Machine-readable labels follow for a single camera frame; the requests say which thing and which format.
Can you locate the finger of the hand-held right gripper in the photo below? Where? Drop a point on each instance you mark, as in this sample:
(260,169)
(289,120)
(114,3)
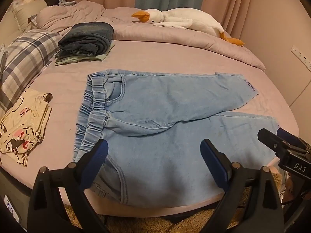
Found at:
(289,136)
(269,138)

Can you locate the white wall socket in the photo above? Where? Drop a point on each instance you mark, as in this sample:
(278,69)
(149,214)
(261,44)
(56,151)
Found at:
(301,55)

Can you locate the bed with pink sheet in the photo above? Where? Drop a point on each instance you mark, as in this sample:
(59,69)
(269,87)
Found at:
(60,82)

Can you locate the folded green cloth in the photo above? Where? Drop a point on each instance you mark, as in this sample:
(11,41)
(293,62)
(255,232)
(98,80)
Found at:
(73,60)

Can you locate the dark cloth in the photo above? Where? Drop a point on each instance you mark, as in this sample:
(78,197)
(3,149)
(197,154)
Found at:
(51,0)

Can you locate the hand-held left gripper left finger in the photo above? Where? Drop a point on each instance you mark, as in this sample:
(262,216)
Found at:
(101,151)

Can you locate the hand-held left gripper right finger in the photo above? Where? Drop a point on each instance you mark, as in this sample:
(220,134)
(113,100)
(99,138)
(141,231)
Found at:
(211,159)

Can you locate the cream printed cloth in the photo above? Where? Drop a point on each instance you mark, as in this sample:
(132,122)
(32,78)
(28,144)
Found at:
(21,126)

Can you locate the blue checked cloth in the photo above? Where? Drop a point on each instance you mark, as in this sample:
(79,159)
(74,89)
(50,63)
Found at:
(66,3)

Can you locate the light blue denim pants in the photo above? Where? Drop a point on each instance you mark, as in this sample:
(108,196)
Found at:
(158,150)

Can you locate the pink duvet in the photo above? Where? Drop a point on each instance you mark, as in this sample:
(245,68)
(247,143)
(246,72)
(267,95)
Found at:
(170,38)

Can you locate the folded dark blue jeans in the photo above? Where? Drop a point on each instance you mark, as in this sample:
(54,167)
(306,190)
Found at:
(90,34)

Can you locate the white goose plush toy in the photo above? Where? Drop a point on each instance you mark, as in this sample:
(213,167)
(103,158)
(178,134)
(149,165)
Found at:
(189,17)

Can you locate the white bedside device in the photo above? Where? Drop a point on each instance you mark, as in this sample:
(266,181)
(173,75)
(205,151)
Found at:
(13,211)

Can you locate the plaid pillow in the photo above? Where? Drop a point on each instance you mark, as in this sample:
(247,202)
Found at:
(26,53)

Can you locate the beige pillow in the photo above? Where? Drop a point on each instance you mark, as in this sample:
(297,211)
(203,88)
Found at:
(24,14)

